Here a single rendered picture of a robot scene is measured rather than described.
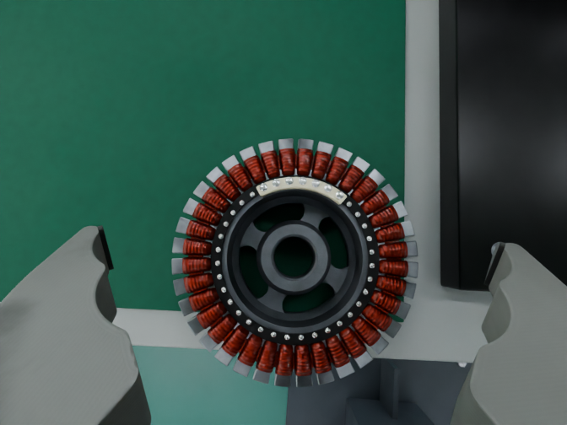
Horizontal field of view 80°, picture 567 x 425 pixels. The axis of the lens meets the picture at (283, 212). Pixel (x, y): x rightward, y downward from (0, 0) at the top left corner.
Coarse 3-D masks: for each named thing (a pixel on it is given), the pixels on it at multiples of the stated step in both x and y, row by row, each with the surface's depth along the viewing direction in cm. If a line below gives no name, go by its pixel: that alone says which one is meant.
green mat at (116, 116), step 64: (0, 0) 21; (64, 0) 21; (128, 0) 21; (192, 0) 21; (256, 0) 21; (320, 0) 21; (384, 0) 21; (0, 64) 20; (64, 64) 20; (128, 64) 20; (192, 64) 20; (256, 64) 20; (320, 64) 20; (384, 64) 20; (0, 128) 20; (64, 128) 20; (128, 128) 20; (192, 128) 20; (256, 128) 20; (320, 128) 20; (384, 128) 20; (0, 192) 19; (64, 192) 19; (128, 192) 19; (192, 192) 19; (0, 256) 19; (128, 256) 19
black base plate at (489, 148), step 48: (480, 0) 18; (528, 0) 18; (480, 48) 18; (528, 48) 18; (480, 96) 18; (528, 96) 18; (480, 144) 17; (528, 144) 17; (480, 192) 17; (528, 192) 17; (480, 240) 17; (528, 240) 17; (480, 288) 17
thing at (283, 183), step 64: (256, 192) 16; (320, 192) 16; (384, 192) 15; (192, 256) 16; (256, 256) 17; (320, 256) 16; (384, 256) 15; (192, 320) 15; (256, 320) 15; (320, 320) 16; (384, 320) 15; (320, 384) 15
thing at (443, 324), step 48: (432, 0) 21; (432, 48) 20; (432, 96) 20; (432, 144) 20; (432, 192) 19; (432, 240) 19; (432, 288) 19; (144, 336) 18; (192, 336) 18; (384, 336) 18; (432, 336) 18; (480, 336) 18
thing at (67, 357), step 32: (64, 256) 9; (96, 256) 10; (32, 288) 8; (64, 288) 8; (96, 288) 8; (0, 320) 7; (32, 320) 7; (64, 320) 7; (96, 320) 7; (0, 352) 7; (32, 352) 7; (64, 352) 7; (96, 352) 7; (128, 352) 7; (0, 384) 6; (32, 384) 6; (64, 384) 6; (96, 384) 6; (128, 384) 6; (0, 416) 6; (32, 416) 6; (64, 416) 6; (96, 416) 6; (128, 416) 6
